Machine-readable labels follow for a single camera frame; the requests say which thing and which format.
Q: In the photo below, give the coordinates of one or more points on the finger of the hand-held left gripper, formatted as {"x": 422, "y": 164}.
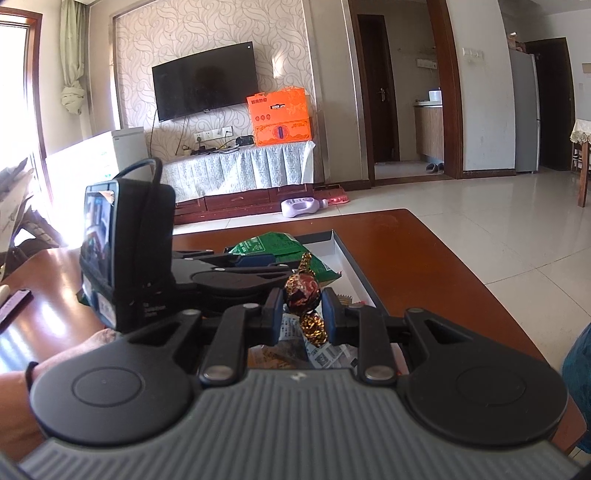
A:
{"x": 254, "y": 262}

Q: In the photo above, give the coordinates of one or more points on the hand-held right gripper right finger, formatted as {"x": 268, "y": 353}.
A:
{"x": 328, "y": 318}

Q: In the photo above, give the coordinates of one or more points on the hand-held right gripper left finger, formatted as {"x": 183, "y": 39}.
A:
{"x": 277, "y": 318}

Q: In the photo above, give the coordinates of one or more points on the green packet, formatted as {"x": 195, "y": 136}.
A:
{"x": 268, "y": 244}

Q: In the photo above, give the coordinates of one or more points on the white orange snack packet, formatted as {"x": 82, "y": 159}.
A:
{"x": 295, "y": 332}

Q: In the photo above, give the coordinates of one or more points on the brown foil candy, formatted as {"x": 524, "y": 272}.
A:
{"x": 302, "y": 295}

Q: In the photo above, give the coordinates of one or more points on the grey cardboard box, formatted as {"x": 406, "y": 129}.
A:
{"x": 355, "y": 267}

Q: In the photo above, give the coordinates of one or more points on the person's left forearm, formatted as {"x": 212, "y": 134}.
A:
{"x": 14, "y": 415}

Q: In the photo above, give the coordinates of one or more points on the dark wooden television cabinet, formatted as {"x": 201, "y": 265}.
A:
{"x": 244, "y": 201}

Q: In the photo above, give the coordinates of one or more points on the purple white detergent bottle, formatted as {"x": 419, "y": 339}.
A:
{"x": 302, "y": 206}

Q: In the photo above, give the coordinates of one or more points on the white lace cloth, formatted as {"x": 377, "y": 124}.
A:
{"x": 240, "y": 168}

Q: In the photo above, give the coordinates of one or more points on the white chest freezer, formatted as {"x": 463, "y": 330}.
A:
{"x": 101, "y": 157}

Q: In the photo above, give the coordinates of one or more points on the red dustpan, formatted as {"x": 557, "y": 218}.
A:
{"x": 334, "y": 196}

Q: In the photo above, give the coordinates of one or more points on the black router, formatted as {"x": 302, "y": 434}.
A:
{"x": 244, "y": 140}

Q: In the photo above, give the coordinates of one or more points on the black smartphone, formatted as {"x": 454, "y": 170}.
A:
{"x": 14, "y": 307}

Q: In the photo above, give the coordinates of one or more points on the orange gift box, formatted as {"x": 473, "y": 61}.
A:
{"x": 279, "y": 117}

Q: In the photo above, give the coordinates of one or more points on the black wristband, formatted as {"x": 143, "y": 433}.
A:
{"x": 31, "y": 376}

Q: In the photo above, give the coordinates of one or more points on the black flat television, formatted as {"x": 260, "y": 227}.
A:
{"x": 205, "y": 81}

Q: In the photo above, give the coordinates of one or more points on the pair of grey slippers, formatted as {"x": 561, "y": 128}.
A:
{"x": 434, "y": 168}

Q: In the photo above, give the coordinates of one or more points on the pale tied curtain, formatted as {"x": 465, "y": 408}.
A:
{"x": 73, "y": 55}

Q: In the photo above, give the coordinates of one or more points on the wooden kitchen counter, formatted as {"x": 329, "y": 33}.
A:
{"x": 428, "y": 131}

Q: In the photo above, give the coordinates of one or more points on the white pot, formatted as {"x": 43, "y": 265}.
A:
{"x": 435, "y": 96}

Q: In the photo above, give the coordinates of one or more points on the teal cloth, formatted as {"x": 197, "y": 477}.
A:
{"x": 577, "y": 369}

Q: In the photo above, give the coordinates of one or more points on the silver refrigerator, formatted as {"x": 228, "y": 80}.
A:
{"x": 524, "y": 115}

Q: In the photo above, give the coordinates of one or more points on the dining table with lace cloth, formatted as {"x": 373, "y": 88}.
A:
{"x": 582, "y": 138}

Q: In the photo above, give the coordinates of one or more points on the white wall socket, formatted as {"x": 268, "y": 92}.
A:
{"x": 212, "y": 134}

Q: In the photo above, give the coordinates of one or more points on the white light switch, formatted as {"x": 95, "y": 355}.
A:
{"x": 472, "y": 53}

